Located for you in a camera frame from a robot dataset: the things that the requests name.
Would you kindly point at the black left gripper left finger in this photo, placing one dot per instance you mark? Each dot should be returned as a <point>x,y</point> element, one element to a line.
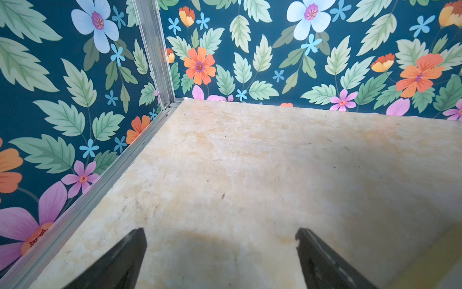
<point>118,268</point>

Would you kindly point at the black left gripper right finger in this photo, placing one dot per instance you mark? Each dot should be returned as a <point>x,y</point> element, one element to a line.
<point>324,268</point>

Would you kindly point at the yellow drawer cabinet base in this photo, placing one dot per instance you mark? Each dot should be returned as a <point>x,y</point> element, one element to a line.
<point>440,267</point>

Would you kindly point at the aluminium frame left floor rail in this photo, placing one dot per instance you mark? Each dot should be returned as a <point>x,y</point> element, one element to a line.
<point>27,269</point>

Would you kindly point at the aluminium frame left rear post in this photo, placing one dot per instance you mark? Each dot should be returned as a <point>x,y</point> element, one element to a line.
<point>149,21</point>

